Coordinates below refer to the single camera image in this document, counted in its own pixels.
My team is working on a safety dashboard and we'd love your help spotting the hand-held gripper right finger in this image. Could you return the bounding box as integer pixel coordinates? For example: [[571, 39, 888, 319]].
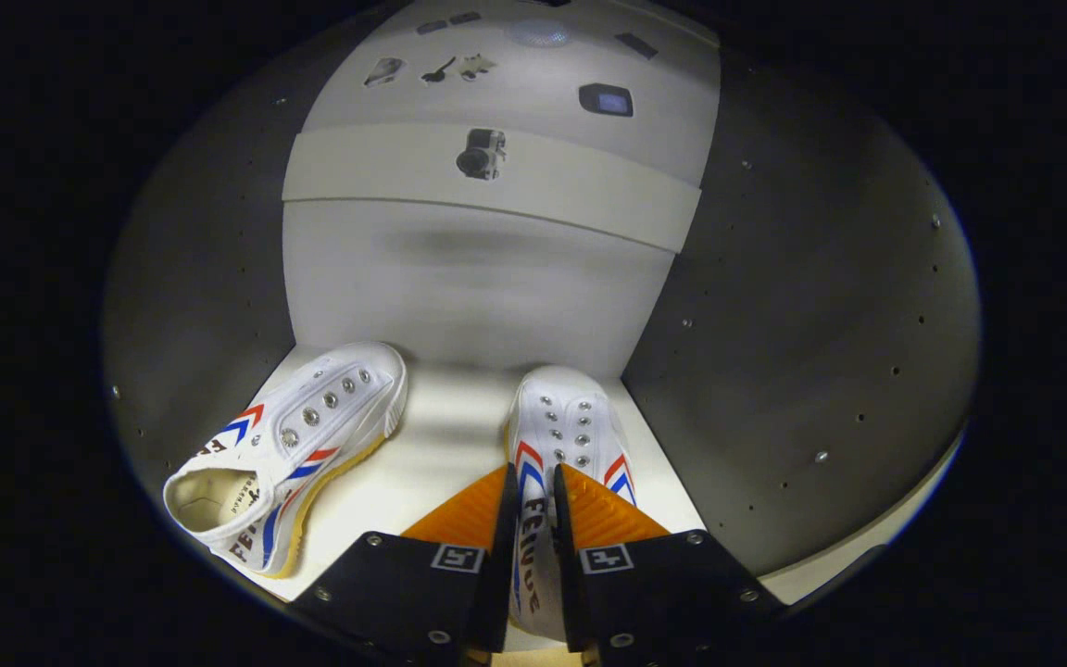
[[552, 463, 786, 654]]

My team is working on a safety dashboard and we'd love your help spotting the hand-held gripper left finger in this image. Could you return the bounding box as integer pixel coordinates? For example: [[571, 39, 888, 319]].
[[288, 463, 521, 663]]

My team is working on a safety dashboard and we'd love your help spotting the white striped canvas shoe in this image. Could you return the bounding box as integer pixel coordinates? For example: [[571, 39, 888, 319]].
[[163, 341, 408, 579], [504, 364, 638, 642]]

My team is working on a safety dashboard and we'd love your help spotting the dark grey shoe cabinet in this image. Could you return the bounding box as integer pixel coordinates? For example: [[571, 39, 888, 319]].
[[103, 0, 981, 612]]

